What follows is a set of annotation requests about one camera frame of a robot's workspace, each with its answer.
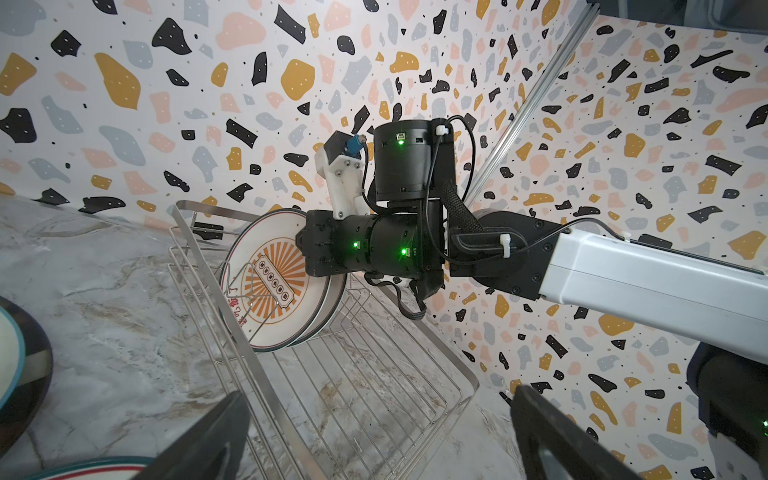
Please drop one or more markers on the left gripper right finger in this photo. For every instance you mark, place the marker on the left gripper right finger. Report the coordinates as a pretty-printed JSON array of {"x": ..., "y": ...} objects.
[{"x": 552, "y": 446}]

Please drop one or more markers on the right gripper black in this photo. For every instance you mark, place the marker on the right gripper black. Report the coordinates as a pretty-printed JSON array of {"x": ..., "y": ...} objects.
[{"x": 315, "y": 241}]

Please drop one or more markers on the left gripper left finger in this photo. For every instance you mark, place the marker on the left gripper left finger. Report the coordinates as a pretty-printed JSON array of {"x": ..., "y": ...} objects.
[{"x": 211, "y": 449}]

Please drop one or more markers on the orange sunburst plate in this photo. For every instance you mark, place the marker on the orange sunburst plate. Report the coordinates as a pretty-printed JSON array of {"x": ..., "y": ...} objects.
[{"x": 265, "y": 284}]

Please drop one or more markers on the orange pattern white plate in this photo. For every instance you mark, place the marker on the orange pattern white plate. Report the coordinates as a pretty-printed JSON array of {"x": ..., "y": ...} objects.
[{"x": 107, "y": 468}]

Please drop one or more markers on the dark rimmed cream plate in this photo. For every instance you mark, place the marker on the dark rimmed cream plate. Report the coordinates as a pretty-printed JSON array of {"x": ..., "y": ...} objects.
[{"x": 22, "y": 401}]

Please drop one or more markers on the fruit pattern blue-rim plate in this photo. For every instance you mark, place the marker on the fruit pattern blue-rim plate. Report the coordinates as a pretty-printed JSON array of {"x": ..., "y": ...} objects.
[{"x": 13, "y": 354}]

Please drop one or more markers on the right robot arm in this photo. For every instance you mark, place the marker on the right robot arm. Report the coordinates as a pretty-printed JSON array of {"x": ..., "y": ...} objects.
[{"x": 396, "y": 212}]

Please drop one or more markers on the metal wire dish rack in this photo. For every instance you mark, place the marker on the metal wire dish rack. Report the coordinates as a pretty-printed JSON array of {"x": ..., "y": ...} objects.
[{"x": 372, "y": 396}]

